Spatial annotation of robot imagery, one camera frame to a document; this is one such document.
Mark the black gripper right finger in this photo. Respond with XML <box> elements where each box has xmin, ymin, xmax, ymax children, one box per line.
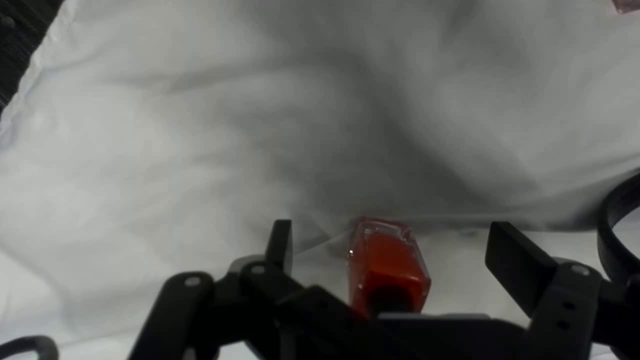
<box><xmin>484</xmin><ymin>221</ymin><xmax>640</xmax><ymax>360</ymax></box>

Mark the red-orange square nail polish bottle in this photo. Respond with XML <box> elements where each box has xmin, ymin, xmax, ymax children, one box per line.
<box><xmin>347</xmin><ymin>217</ymin><xmax>434</xmax><ymax>319</ymax></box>

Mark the white tablecloth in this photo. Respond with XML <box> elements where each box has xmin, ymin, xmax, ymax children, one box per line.
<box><xmin>0</xmin><ymin>0</ymin><xmax>640</xmax><ymax>360</ymax></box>

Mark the black gripper cable bundle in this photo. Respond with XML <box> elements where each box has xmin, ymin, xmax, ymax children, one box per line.
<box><xmin>0</xmin><ymin>332</ymin><xmax>62</xmax><ymax>360</ymax></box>

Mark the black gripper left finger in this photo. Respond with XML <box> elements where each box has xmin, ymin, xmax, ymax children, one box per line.
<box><xmin>126</xmin><ymin>218</ymin><xmax>377</xmax><ymax>360</ymax></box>

